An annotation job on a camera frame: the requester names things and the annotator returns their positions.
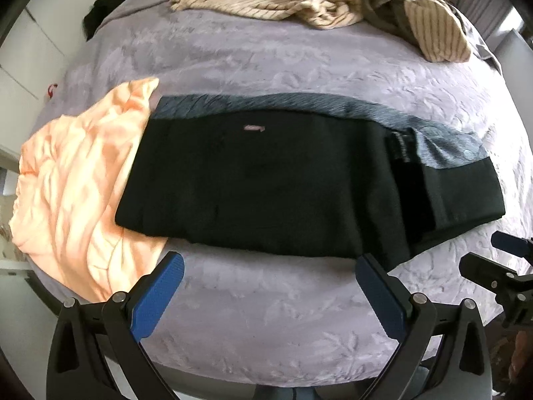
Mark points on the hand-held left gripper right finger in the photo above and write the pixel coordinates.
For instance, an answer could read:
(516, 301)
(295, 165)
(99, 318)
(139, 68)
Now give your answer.
(381, 298)

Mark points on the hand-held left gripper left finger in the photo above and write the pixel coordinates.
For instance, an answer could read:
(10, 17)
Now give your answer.
(156, 296)

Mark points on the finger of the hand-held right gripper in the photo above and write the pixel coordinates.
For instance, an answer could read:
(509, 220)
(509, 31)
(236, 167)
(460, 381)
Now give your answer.
(516, 246)
(483, 266)

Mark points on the black pants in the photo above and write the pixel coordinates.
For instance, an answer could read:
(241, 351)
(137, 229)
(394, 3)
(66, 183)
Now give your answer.
(250, 183)

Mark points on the lilac embossed bedspread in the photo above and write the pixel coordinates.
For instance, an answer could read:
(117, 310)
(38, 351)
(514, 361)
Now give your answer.
(270, 321)

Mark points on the peach cloth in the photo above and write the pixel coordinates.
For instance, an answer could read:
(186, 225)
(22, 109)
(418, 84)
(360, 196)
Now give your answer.
(75, 183)

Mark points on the white side panel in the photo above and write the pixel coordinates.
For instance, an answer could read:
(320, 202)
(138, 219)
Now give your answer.
(514, 50)

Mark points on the small red object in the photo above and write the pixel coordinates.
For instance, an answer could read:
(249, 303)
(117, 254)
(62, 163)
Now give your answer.
(52, 91)

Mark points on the olive garment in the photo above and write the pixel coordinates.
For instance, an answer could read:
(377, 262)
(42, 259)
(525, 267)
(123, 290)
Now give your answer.
(383, 4)

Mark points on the white wardrobe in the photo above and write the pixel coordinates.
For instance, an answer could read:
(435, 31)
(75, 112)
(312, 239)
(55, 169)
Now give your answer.
(29, 50)

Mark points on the black garment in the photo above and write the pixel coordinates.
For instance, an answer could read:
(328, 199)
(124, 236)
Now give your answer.
(104, 10)

